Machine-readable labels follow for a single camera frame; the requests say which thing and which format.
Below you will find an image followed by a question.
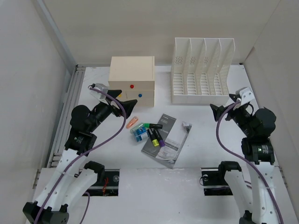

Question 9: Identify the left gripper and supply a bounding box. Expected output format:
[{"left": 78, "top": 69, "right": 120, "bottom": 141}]
[{"left": 87, "top": 90, "right": 136, "bottom": 133}]

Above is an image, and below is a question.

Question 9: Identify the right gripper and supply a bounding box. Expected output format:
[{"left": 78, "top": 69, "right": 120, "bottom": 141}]
[{"left": 209, "top": 93, "right": 255, "bottom": 137}]

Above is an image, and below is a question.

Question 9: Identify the beige wooden drawer cabinet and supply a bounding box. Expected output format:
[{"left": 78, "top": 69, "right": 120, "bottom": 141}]
[{"left": 108, "top": 56, "right": 155, "bottom": 107}]

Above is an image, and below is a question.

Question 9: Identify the blue tape dispenser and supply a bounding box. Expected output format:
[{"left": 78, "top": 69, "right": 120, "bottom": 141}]
[{"left": 133, "top": 127, "right": 149, "bottom": 142}]

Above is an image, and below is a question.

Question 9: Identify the grey booklet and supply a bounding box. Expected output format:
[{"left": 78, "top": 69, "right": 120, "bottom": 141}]
[{"left": 141, "top": 114, "right": 192, "bottom": 168}]

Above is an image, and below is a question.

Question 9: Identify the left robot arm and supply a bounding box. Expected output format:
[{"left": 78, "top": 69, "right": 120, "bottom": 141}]
[{"left": 23, "top": 87, "right": 137, "bottom": 224}]

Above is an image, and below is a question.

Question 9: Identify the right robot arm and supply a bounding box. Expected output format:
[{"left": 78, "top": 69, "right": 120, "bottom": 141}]
[{"left": 210, "top": 94, "right": 284, "bottom": 224}]

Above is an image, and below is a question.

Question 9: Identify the orange clip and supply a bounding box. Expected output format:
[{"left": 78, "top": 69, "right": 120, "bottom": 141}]
[{"left": 126, "top": 116, "right": 138, "bottom": 129}]

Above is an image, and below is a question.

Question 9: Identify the mint green clip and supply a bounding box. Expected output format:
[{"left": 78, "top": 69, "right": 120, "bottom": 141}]
[{"left": 130, "top": 123, "right": 144, "bottom": 133}]

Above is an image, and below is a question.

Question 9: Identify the green highlighter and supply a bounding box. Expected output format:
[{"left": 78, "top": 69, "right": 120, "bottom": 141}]
[{"left": 143, "top": 123, "right": 163, "bottom": 129}]

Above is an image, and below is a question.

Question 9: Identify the yellow highlighter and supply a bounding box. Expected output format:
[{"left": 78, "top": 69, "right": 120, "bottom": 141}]
[{"left": 147, "top": 128, "right": 159, "bottom": 147}]

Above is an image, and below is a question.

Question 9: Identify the white file organizer rack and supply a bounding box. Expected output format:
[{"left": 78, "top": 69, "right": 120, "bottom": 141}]
[{"left": 171, "top": 37, "right": 235, "bottom": 105}]

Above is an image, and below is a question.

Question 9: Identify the purple highlighter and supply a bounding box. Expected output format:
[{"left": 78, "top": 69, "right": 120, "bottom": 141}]
[{"left": 153, "top": 129, "right": 165, "bottom": 147}]

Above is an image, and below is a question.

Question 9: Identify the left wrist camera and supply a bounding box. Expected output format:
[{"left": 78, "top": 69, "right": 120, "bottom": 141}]
[{"left": 88, "top": 83, "right": 108, "bottom": 101}]

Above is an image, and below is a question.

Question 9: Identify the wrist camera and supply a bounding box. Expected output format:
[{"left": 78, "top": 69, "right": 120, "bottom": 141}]
[
  {"left": 234, "top": 87, "right": 255, "bottom": 109},
  {"left": 88, "top": 83, "right": 108, "bottom": 101}
]

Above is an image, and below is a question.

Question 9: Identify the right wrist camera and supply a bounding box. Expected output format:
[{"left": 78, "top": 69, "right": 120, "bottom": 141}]
[{"left": 234, "top": 87, "right": 255, "bottom": 109}]

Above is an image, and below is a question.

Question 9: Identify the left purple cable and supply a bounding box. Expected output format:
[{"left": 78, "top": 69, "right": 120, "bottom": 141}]
[{"left": 36, "top": 85, "right": 128, "bottom": 224}]

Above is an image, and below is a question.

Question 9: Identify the purple cable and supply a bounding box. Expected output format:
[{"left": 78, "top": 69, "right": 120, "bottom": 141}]
[
  {"left": 215, "top": 99, "right": 285, "bottom": 224},
  {"left": 36, "top": 85, "right": 128, "bottom": 224}
]

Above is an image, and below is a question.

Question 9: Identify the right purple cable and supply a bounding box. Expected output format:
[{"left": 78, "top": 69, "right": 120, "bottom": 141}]
[{"left": 215, "top": 99, "right": 285, "bottom": 224}]

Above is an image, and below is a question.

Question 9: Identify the aluminium frame rail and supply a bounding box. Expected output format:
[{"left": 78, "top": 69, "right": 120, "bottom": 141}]
[{"left": 32, "top": 0, "right": 84, "bottom": 168}]

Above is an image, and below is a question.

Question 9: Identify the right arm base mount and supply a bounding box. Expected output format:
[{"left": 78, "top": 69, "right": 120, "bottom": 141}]
[{"left": 199, "top": 161, "right": 242, "bottom": 196}]

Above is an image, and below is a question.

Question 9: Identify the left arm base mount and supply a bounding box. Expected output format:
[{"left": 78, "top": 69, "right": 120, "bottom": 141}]
[{"left": 84, "top": 161, "right": 120, "bottom": 196}]

